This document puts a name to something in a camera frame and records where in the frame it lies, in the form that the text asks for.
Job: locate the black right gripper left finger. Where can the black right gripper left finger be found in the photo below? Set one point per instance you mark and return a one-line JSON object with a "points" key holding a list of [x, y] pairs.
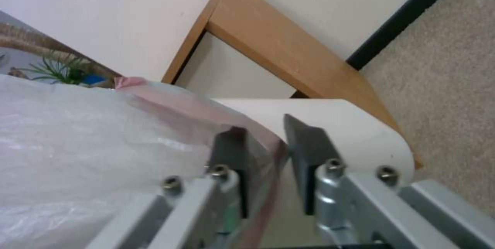
{"points": [[229, 156]]}

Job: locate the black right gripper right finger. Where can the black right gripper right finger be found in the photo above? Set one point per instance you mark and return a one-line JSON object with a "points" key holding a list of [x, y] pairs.
{"points": [[305, 147]]}

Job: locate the translucent white garbage bag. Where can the translucent white garbage bag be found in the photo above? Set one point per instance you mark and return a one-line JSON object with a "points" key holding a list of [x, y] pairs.
{"points": [[77, 144]]}

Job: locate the white trash can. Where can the white trash can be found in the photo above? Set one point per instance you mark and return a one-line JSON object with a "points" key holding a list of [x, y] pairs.
{"points": [[348, 121]]}

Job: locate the small blue object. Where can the small blue object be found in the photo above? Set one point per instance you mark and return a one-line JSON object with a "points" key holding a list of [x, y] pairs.
{"points": [[94, 80]]}

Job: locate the black baseboard strip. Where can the black baseboard strip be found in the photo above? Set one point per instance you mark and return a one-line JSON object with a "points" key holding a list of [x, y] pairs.
{"points": [[406, 11]]}

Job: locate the green potted plant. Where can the green potted plant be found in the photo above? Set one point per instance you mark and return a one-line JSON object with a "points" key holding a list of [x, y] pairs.
{"points": [[58, 69]]}

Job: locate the wooden table frame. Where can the wooden table frame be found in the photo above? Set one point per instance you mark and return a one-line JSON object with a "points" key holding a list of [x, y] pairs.
{"points": [[278, 43]]}

